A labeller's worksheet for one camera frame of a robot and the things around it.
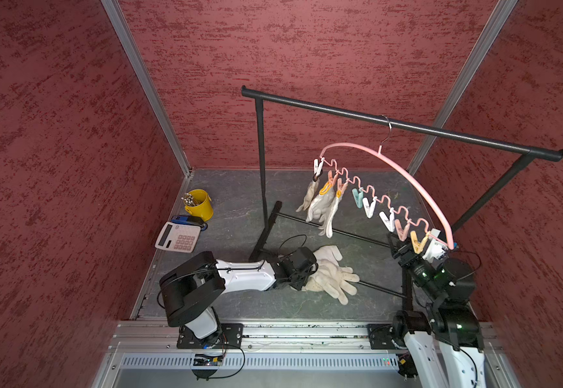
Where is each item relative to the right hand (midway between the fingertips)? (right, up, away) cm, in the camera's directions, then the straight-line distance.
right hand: (386, 242), depth 70 cm
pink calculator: (-74, -3, +25) cm, 78 cm away
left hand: (-20, -14, +15) cm, 29 cm away
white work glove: (-18, +11, +8) cm, 23 cm away
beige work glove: (-21, +15, +9) cm, 28 cm away
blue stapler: (-70, +3, +28) cm, 76 cm away
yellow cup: (-66, +11, +24) cm, 71 cm away
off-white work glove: (-12, -17, +13) cm, 24 cm away
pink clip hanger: (+20, +21, +50) cm, 58 cm away
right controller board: (+6, -37, 0) cm, 37 cm away
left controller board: (-52, -36, +1) cm, 63 cm away
